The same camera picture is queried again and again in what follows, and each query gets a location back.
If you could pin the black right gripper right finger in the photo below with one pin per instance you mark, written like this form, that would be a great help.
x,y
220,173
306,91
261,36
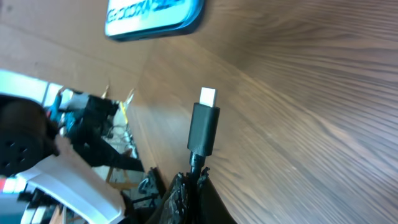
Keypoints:
x,y
211,209

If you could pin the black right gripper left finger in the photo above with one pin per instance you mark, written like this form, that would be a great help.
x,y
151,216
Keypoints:
x,y
177,204

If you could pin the blue Galaxy smartphone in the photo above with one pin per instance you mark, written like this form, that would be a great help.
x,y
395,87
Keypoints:
x,y
130,20

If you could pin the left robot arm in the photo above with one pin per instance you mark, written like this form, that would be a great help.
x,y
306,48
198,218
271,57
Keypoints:
x,y
32,149

